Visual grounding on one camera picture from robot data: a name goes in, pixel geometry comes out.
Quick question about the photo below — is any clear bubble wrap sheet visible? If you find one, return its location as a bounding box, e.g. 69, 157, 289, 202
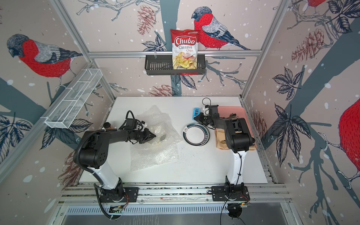
130, 105, 182, 172

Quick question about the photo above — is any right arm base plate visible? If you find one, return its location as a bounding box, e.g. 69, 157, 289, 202
207, 186, 250, 202

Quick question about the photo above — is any white plate dark rim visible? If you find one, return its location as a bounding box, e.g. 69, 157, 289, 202
182, 123, 210, 146

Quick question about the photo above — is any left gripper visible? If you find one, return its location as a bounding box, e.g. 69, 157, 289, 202
133, 128, 156, 143

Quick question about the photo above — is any blue tape dispenser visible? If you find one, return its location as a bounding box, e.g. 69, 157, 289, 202
192, 108, 201, 120

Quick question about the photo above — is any black wire basket shelf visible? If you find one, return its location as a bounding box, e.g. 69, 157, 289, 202
144, 54, 206, 76

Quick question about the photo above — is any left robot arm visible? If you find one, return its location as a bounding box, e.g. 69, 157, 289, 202
73, 128, 156, 200

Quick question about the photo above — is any pink tray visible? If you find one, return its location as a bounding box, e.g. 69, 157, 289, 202
218, 106, 253, 135

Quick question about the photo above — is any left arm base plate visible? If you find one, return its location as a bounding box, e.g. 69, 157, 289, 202
99, 187, 139, 203

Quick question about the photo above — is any Chuba cassava chips bag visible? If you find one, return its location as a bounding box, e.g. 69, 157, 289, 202
170, 30, 200, 70

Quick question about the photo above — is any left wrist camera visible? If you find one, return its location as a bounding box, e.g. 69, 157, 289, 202
124, 119, 145, 130

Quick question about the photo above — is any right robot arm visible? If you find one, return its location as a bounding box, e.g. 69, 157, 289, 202
194, 105, 255, 199

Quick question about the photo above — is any white mesh wall shelf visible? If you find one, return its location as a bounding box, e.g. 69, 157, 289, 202
45, 68, 103, 128

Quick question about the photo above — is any shaker jar black lid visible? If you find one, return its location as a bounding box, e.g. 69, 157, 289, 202
103, 122, 113, 130

